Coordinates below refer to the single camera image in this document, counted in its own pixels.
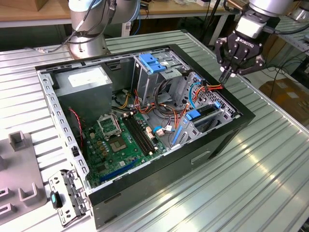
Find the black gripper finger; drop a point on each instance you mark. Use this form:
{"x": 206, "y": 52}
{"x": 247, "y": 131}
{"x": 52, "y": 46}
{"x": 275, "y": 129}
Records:
{"x": 220, "y": 53}
{"x": 253, "y": 67}

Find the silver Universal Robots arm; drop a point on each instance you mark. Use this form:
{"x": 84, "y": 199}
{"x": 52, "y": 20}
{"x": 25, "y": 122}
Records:
{"x": 89, "y": 41}

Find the perforated metal disk bay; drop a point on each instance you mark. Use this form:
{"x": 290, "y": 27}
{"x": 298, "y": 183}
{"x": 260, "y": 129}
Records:
{"x": 224, "y": 111}

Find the brown cardboard box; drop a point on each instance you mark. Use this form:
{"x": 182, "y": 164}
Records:
{"x": 285, "y": 94}

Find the metal slat side table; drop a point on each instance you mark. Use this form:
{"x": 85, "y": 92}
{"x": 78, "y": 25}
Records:
{"x": 297, "y": 41}

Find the blue drive cage latch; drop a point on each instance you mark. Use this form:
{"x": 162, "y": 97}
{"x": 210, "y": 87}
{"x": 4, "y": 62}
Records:
{"x": 150, "y": 64}

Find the grey metal drive cage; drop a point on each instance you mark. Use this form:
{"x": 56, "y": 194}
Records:
{"x": 147, "y": 82}

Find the black RAM slot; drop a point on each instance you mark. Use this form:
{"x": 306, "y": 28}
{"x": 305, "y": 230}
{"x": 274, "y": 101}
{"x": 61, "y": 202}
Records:
{"x": 143, "y": 134}
{"x": 135, "y": 136}

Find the black open PC case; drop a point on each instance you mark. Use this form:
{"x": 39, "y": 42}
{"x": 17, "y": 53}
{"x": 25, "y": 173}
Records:
{"x": 169, "y": 178}

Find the green motherboard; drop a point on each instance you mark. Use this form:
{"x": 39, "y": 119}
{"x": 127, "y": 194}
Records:
{"x": 130, "y": 154}

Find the CPU socket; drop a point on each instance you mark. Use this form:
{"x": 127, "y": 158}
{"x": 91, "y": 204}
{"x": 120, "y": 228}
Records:
{"x": 117, "y": 145}

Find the grey power supply unit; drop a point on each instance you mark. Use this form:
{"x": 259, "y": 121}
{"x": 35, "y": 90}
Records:
{"x": 84, "y": 96}

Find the blue expansion slot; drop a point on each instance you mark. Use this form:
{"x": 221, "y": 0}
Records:
{"x": 119, "y": 169}

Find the wooden desk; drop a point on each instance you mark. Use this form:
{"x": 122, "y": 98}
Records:
{"x": 48, "y": 12}

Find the grey parts rack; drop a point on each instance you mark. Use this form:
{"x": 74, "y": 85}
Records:
{"x": 21, "y": 164}

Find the hinged metal slot bracket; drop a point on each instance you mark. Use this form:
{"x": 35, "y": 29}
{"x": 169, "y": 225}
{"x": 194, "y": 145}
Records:
{"x": 72, "y": 195}

